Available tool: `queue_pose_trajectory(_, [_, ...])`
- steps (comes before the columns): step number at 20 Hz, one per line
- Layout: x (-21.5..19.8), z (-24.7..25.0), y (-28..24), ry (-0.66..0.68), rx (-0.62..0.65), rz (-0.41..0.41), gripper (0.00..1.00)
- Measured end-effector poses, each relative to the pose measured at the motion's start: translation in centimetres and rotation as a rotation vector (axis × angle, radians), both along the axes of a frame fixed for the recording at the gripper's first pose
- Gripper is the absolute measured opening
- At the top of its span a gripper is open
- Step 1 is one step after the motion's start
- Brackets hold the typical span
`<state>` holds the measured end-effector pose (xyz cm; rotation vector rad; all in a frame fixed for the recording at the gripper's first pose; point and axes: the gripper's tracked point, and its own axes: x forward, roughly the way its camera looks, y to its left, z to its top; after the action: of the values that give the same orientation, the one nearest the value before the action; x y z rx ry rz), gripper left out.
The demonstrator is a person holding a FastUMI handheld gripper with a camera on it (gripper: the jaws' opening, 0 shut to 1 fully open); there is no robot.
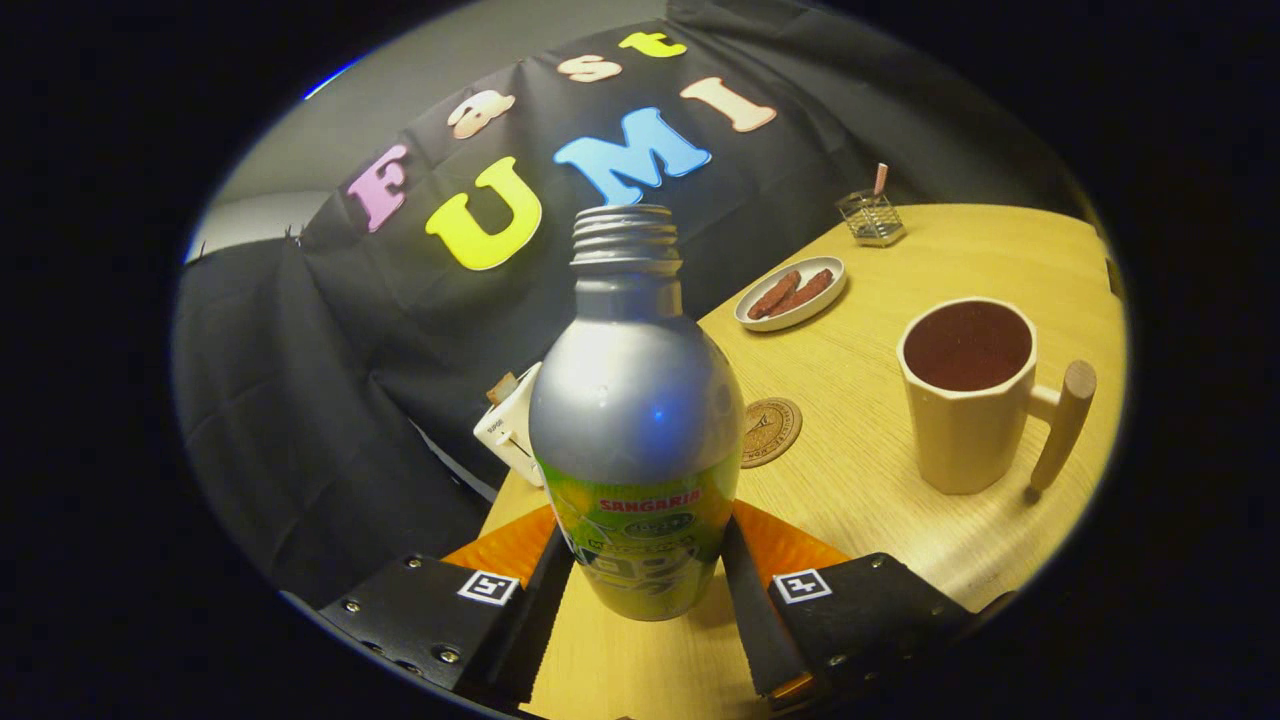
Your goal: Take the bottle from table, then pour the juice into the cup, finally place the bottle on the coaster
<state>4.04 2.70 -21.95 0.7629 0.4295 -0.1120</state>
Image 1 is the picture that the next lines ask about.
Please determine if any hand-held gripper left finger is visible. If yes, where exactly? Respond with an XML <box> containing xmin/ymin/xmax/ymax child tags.
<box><xmin>318</xmin><ymin>503</ymin><xmax>577</xmax><ymax>706</ymax></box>

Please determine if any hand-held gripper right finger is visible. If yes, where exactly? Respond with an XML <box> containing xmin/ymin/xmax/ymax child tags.
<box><xmin>722</xmin><ymin>500</ymin><xmax>979</xmax><ymax>706</ymax></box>

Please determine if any round wooden coaster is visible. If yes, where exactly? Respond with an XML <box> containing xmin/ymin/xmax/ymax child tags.
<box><xmin>741</xmin><ymin>397</ymin><xmax>804</xmax><ymax>469</ymax></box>

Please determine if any cream cup with wooden handle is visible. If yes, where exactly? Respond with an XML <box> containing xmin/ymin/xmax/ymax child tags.
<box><xmin>897</xmin><ymin>296</ymin><xmax>1098</xmax><ymax>498</ymax></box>

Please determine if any silver juice bottle green label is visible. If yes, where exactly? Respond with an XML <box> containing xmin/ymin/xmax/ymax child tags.
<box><xmin>528</xmin><ymin>204</ymin><xmax>746</xmax><ymax>623</ymax></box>

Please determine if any wooden table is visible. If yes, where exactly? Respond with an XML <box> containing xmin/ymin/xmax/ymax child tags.
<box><xmin>480</xmin><ymin>204</ymin><xmax>1126</xmax><ymax>720</ymax></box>

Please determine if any white toaster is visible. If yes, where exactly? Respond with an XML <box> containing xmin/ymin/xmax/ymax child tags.
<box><xmin>473</xmin><ymin>362</ymin><xmax>546</xmax><ymax>489</ymax></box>

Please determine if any black backdrop cloth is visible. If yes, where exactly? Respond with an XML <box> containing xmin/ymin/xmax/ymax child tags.
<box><xmin>172</xmin><ymin>0</ymin><xmax>1091</xmax><ymax>611</ymax></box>

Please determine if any white oval plate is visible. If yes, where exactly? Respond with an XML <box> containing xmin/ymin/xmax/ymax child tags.
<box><xmin>734</xmin><ymin>256</ymin><xmax>847</xmax><ymax>333</ymax></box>

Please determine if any brown sausage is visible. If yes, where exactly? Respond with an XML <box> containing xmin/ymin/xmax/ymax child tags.
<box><xmin>748</xmin><ymin>270</ymin><xmax>802</xmax><ymax>320</ymax></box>
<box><xmin>770</xmin><ymin>268</ymin><xmax>834</xmax><ymax>317</ymax></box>

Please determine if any wire mesh holder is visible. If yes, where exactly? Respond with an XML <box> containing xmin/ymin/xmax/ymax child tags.
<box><xmin>836</xmin><ymin>189</ymin><xmax>907</xmax><ymax>248</ymax></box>

